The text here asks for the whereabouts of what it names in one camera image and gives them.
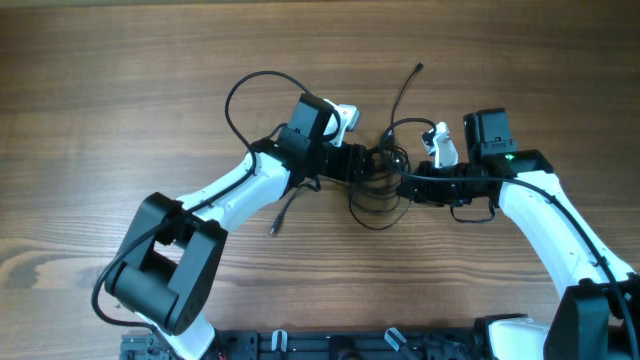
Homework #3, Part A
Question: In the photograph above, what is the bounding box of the thick black USB cable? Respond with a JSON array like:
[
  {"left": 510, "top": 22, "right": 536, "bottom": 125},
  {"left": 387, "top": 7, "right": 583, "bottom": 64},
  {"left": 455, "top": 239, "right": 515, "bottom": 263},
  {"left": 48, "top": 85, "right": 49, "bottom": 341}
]
[{"left": 269, "top": 147, "right": 416, "bottom": 236}]

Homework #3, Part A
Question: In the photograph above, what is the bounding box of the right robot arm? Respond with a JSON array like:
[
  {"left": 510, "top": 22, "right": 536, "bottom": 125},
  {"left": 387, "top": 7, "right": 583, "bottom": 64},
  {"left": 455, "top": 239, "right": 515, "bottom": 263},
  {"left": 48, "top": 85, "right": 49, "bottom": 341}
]
[{"left": 397, "top": 108, "right": 639, "bottom": 359}]

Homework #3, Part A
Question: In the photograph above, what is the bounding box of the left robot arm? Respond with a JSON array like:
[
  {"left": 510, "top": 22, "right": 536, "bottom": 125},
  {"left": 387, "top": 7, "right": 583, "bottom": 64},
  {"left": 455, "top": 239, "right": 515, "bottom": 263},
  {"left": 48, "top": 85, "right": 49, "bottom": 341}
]
[{"left": 100, "top": 94, "right": 366, "bottom": 359}]

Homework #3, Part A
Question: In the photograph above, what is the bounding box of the black left camera cable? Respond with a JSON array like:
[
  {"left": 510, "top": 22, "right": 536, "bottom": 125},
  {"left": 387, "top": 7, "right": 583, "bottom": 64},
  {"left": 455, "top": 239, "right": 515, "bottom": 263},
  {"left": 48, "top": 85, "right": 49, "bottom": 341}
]
[{"left": 90, "top": 70, "right": 344, "bottom": 351}]

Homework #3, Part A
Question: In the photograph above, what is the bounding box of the black camera cable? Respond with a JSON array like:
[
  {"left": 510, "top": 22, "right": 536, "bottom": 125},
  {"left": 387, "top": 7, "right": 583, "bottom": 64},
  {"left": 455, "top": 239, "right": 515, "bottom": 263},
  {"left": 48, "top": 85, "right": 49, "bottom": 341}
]
[
  {"left": 90, "top": 70, "right": 344, "bottom": 351},
  {"left": 379, "top": 117, "right": 640, "bottom": 360}
]

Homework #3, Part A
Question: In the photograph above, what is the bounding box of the black right camera cable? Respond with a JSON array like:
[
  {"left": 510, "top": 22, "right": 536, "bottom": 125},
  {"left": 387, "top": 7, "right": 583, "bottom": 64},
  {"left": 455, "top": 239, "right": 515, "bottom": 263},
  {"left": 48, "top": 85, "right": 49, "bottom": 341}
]
[{"left": 379, "top": 117, "right": 640, "bottom": 360}]

